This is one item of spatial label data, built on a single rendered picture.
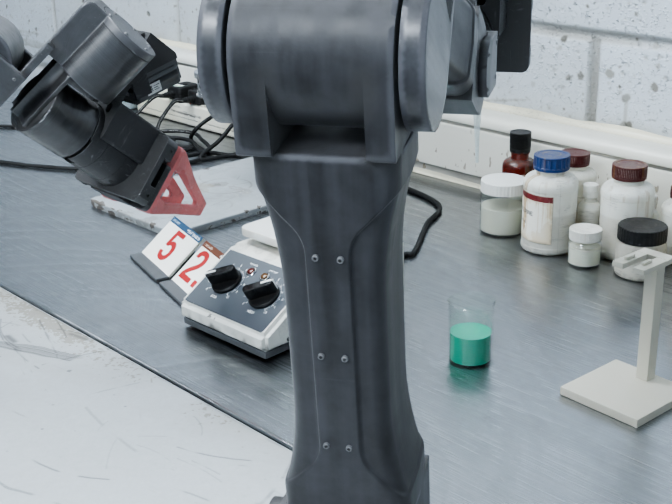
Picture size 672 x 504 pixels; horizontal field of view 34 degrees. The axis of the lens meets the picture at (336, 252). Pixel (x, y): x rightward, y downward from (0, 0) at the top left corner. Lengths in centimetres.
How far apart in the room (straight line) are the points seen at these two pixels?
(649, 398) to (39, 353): 57
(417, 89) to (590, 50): 103
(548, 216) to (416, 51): 88
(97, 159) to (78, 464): 26
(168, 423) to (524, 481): 30
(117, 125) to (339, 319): 53
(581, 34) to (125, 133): 68
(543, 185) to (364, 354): 81
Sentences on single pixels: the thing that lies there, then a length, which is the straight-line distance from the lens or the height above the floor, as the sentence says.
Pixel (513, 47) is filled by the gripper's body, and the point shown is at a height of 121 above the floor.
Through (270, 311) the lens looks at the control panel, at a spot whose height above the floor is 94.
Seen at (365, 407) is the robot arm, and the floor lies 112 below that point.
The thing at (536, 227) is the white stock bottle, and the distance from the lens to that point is 129.
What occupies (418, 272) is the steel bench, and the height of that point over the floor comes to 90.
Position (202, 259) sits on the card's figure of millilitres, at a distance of 121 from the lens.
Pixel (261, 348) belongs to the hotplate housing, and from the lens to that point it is 103.
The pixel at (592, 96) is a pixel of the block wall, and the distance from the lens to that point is 146.
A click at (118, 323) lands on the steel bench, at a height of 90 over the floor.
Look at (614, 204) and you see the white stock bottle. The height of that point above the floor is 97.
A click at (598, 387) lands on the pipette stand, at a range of 99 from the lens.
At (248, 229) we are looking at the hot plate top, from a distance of 112.
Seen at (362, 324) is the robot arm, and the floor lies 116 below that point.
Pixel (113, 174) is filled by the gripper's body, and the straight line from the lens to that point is 100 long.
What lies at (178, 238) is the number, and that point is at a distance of 128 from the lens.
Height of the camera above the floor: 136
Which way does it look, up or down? 21 degrees down
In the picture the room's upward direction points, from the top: 1 degrees counter-clockwise
